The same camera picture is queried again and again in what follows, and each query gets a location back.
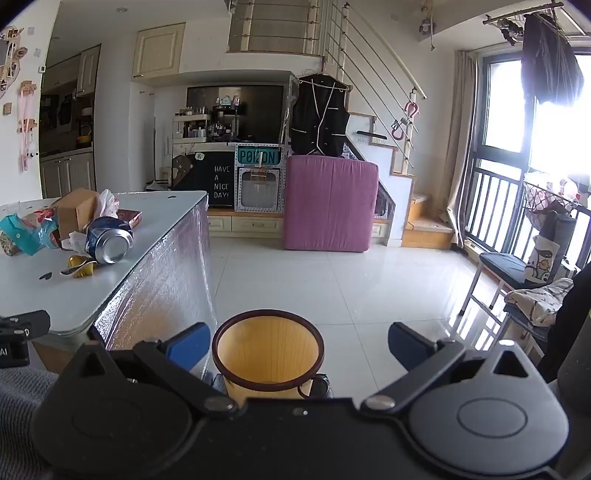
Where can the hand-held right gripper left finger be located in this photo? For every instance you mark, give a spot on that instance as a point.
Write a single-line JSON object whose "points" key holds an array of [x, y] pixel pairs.
{"points": [[189, 346]]}

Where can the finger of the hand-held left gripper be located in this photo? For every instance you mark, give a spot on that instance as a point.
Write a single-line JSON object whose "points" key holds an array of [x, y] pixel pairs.
{"points": [[27, 325]]}

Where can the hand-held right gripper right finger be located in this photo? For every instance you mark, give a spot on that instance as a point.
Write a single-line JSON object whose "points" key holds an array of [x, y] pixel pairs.
{"points": [[406, 346]]}

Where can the yellow bin with brown rim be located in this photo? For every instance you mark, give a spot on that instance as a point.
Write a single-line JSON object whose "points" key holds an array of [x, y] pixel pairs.
{"points": [[265, 350]]}

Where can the gold wrapper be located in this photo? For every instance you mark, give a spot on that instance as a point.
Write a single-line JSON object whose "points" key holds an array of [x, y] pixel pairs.
{"points": [[83, 267]]}

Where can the patterned paper cup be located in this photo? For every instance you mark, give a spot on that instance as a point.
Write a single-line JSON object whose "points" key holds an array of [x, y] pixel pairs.
{"points": [[7, 244]]}

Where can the teal snack packet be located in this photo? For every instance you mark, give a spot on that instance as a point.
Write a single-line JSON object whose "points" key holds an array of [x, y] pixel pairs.
{"points": [[27, 237]]}

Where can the white tissue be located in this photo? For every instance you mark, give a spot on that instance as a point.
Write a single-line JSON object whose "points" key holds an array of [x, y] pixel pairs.
{"points": [[76, 241], [105, 203]]}

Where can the red and white snack packet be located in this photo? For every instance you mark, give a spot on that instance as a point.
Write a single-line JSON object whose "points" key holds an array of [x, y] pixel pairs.
{"points": [[41, 216]]}

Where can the crushed blue can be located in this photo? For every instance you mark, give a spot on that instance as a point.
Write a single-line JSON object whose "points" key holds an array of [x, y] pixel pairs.
{"points": [[111, 242]]}

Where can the brown cardboard box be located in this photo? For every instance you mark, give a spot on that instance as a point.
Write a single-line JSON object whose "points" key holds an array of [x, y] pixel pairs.
{"points": [[74, 212]]}

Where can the red box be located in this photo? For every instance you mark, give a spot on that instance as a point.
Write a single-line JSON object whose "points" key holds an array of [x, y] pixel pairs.
{"points": [[129, 218]]}

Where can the person's left leg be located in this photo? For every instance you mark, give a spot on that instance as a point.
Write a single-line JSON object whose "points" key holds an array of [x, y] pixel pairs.
{"points": [[23, 415]]}

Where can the person's leg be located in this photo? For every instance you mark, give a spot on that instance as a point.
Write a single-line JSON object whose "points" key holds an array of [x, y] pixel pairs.
{"points": [[23, 415], [577, 392]]}

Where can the wooden staircase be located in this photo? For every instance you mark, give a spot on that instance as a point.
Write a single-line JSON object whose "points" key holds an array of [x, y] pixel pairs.
{"points": [[425, 226]]}

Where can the cream television cabinet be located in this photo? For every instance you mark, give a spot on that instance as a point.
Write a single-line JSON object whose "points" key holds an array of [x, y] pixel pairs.
{"points": [[249, 225]]}

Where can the patterned blanket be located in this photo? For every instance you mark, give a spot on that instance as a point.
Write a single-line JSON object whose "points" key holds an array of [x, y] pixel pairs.
{"points": [[540, 300]]}

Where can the kitchen cabinets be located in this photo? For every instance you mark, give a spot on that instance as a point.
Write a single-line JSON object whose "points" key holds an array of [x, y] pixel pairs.
{"points": [[69, 175]]}

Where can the cartoon pillow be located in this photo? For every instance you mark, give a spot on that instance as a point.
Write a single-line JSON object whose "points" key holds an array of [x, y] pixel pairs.
{"points": [[542, 261]]}

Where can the dark cloth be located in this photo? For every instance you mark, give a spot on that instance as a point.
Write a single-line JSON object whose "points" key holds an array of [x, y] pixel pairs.
{"points": [[565, 323]]}

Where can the pink mattress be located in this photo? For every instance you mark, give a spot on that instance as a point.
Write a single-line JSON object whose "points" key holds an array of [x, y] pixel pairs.
{"points": [[330, 203]]}

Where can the folding chair with cushion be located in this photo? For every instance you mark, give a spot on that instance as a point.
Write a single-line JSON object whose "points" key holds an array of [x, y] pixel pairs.
{"points": [[494, 207]]}

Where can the black chalkboard sign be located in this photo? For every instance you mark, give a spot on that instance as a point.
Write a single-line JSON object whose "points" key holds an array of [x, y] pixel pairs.
{"points": [[203, 177]]}

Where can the white perforated cage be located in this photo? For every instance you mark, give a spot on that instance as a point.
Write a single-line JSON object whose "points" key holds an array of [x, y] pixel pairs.
{"points": [[258, 189]]}

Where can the person's right leg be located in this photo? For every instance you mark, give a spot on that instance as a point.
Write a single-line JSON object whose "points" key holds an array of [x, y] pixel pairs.
{"points": [[577, 392]]}

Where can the teal plate sign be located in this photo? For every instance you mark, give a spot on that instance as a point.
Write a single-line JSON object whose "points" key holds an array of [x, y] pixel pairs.
{"points": [[258, 157]]}

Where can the beige curtain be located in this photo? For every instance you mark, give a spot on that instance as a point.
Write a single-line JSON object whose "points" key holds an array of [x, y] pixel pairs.
{"points": [[461, 138]]}

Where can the pink hook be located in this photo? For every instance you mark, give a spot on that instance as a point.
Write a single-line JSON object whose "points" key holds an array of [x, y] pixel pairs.
{"points": [[397, 129], [412, 110]]}

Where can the shelf rack with bottles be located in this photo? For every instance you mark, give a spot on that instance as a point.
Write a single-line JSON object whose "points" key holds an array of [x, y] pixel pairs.
{"points": [[194, 127]]}

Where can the black television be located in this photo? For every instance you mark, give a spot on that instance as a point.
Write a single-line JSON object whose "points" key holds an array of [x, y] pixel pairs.
{"points": [[258, 110]]}

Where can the black vest on hanger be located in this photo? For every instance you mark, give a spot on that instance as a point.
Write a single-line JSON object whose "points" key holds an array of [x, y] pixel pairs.
{"points": [[318, 115]]}

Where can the metal stair railing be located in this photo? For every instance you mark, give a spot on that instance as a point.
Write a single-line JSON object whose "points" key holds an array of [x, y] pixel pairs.
{"points": [[369, 69]]}

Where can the hanging dark clothes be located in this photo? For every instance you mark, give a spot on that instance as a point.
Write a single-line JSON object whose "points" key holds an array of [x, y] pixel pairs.
{"points": [[549, 64]]}

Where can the hanging ornament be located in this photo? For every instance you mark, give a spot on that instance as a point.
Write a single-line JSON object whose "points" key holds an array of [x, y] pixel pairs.
{"points": [[427, 25]]}

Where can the pink wall hanger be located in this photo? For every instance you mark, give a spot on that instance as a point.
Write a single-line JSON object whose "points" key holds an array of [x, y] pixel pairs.
{"points": [[25, 124]]}

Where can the wall photo collage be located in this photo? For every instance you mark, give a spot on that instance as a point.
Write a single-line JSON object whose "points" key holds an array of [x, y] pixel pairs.
{"points": [[9, 60]]}

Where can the cream wall cabinet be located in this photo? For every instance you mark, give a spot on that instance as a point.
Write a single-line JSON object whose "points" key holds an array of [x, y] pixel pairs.
{"points": [[159, 50]]}

